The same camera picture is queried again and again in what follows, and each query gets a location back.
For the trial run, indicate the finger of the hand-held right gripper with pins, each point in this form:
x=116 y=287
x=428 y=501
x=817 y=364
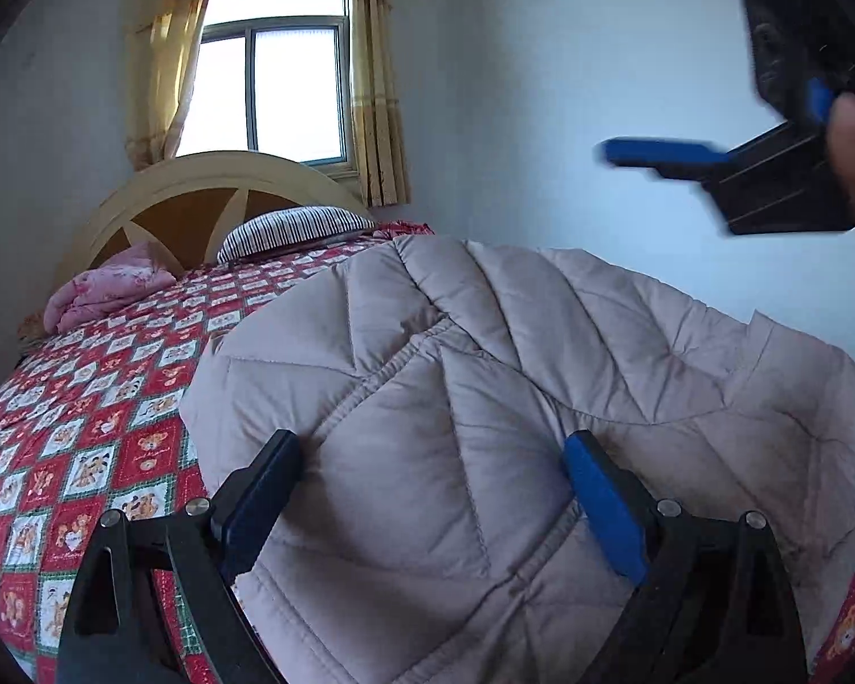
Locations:
x=655 y=153

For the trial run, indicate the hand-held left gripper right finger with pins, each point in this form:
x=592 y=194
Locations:
x=605 y=506

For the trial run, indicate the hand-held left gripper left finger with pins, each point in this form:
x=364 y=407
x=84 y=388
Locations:
x=256 y=506

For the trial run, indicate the beige quilted puffer jacket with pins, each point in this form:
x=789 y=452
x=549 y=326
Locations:
x=470 y=406

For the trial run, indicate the window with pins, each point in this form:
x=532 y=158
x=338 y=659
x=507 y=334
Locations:
x=285 y=78

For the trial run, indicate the striped pillow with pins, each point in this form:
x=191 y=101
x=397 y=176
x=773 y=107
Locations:
x=292 y=228

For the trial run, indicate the red patterned bedspread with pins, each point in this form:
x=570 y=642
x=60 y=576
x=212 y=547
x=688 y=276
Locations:
x=78 y=442

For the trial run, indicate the pink floral blanket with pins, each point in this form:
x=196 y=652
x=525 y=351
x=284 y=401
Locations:
x=107 y=285

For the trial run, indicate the cream wooden headboard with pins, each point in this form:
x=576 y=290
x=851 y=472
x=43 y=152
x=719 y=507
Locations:
x=185 y=214

